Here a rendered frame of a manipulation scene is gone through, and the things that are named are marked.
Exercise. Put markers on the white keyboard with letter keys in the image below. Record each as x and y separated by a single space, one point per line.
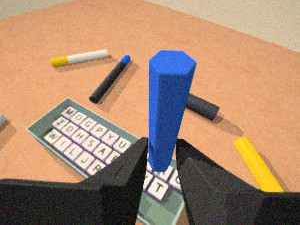
87 142

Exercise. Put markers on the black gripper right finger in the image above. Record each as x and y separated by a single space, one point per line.
215 196

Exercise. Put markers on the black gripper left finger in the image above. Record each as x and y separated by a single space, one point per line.
110 196

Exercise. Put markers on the black marker with blue cap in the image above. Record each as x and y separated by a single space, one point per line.
111 77

